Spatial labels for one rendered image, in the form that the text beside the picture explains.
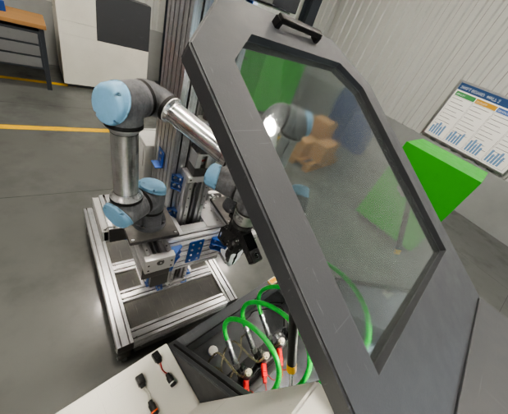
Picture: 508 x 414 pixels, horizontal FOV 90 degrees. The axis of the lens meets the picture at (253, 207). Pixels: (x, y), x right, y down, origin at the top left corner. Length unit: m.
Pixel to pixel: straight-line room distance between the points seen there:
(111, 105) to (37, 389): 1.68
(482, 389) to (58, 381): 1.96
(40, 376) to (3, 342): 0.33
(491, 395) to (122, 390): 0.94
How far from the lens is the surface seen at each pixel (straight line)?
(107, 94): 0.86
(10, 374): 2.18
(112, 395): 1.01
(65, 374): 2.10
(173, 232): 1.27
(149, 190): 1.12
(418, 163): 3.98
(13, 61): 5.34
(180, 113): 0.92
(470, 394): 0.79
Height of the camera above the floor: 1.95
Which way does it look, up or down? 36 degrees down
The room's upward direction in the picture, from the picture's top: 23 degrees clockwise
